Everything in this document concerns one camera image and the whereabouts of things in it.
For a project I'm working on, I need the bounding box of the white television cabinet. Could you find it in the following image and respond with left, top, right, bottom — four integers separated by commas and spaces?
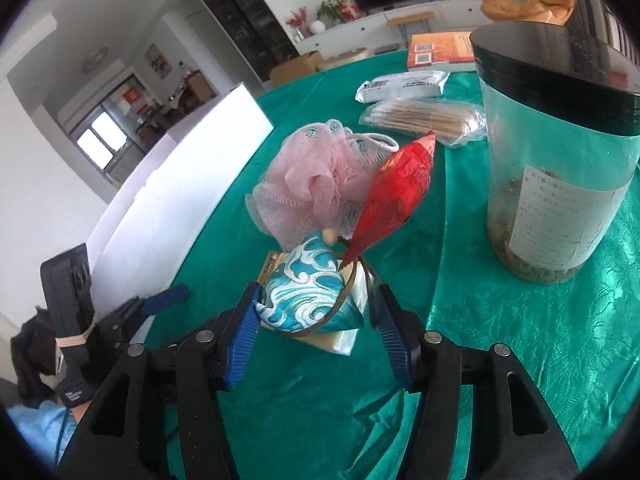
295, 0, 501, 59

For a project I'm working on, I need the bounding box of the red flower arrangement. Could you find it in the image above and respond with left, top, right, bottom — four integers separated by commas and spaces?
285, 7, 309, 44

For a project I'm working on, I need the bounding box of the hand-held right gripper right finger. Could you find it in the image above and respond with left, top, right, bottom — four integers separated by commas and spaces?
372, 284, 581, 480

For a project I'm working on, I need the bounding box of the grey curtain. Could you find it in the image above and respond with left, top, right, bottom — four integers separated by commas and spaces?
550, 0, 633, 59

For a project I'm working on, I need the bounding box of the person's blue clothing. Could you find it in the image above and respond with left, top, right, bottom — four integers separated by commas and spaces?
7, 400, 77, 467

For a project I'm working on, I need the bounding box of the framed wall picture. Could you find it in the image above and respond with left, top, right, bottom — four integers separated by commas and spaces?
145, 44, 174, 79

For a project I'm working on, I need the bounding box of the dark display cabinet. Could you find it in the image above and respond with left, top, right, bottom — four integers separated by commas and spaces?
185, 0, 300, 84

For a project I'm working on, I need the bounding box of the flat cardboard box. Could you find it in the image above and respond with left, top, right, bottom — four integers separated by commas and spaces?
320, 47, 371, 72

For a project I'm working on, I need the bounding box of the blue wave-patterned sachet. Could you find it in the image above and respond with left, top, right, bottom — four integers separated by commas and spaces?
252, 229, 365, 335

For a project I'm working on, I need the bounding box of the white storage box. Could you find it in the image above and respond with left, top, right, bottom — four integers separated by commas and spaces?
85, 82, 275, 332

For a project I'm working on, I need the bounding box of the wooden stool with metal legs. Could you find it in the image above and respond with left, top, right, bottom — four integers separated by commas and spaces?
386, 11, 436, 47

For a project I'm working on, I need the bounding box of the cotton swab plastic packet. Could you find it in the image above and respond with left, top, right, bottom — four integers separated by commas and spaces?
360, 99, 487, 149

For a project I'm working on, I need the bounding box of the small yellow pack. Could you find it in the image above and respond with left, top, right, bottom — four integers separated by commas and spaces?
257, 250, 292, 287

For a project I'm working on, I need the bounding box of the orange book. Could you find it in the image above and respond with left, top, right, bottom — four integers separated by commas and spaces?
406, 31, 479, 72

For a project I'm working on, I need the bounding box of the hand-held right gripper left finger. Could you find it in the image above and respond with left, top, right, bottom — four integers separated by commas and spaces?
57, 282, 259, 480

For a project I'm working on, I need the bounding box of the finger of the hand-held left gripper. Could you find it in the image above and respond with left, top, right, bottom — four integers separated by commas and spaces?
134, 284, 192, 317
97, 296, 152, 347

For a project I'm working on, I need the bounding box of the clear jar with black lid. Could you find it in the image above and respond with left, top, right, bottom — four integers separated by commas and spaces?
470, 22, 640, 286

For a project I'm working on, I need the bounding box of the white wet wipes packet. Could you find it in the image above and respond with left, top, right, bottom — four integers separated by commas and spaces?
356, 70, 451, 104

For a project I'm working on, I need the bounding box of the red foil packet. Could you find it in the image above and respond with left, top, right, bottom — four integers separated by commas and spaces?
340, 130, 437, 269

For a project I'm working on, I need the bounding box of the orange lounge chair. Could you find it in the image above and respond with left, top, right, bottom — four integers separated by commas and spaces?
481, 0, 579, 26

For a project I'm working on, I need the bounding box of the pink mesh bath loofah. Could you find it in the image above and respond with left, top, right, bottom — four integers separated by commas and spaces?
245, 120, 401, 254

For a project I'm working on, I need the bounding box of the green plant with red decorations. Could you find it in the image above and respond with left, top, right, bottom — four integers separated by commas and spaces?
316, 0, 361, 24

